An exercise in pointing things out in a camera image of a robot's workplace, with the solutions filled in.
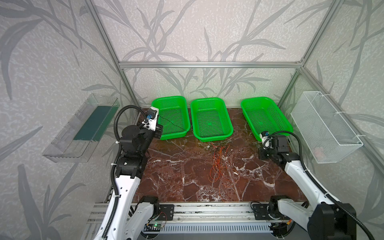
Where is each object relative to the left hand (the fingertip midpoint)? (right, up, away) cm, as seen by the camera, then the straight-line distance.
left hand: (159, 110), depth 65 cm
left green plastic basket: (-4, -1, +50) cm, 50 cm away
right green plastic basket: (+67, -1, +50) cm, 84 cm away
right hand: (+54, -19, +21) cm, 61 cm away
